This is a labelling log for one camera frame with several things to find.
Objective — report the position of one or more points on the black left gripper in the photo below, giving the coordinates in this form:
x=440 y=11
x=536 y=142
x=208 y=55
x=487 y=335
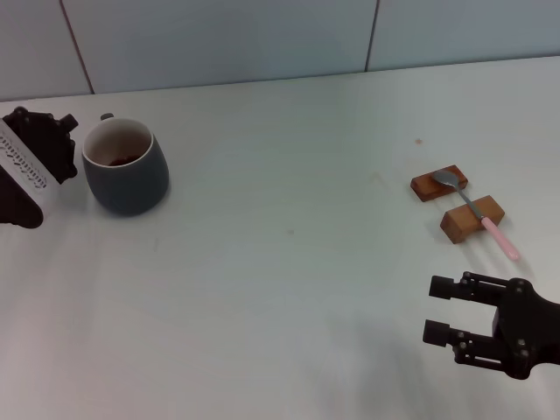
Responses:
x=35 y=135

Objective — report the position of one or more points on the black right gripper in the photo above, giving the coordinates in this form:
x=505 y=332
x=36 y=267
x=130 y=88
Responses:
x=534 y=332

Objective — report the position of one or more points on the grey ceramic cup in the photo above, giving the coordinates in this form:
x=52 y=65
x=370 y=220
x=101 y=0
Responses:
x=127 y=188

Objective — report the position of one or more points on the dark brown coffee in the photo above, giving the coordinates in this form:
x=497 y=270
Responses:
x=120 y=162

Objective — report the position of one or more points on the light arched wooden block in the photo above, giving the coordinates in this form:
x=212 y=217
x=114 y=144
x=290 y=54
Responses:
x=459 y=221

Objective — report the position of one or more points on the dark flat wooden block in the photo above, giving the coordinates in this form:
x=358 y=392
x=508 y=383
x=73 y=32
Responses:
x=426 y=187

